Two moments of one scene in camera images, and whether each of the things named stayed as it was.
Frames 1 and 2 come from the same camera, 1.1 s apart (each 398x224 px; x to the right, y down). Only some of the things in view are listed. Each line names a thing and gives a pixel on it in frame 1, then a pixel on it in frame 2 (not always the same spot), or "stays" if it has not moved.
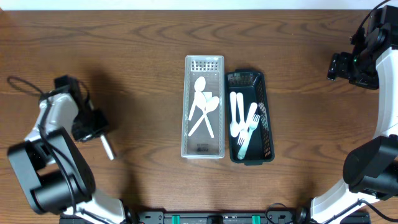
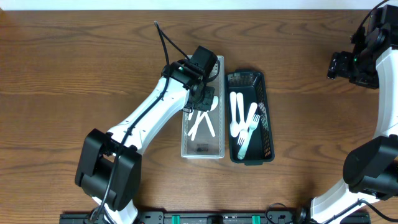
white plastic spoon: [234, 127] stays
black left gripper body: [90, 123] to [203, 97]
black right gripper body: [343, 64] stays
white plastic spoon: [212, 103] stays
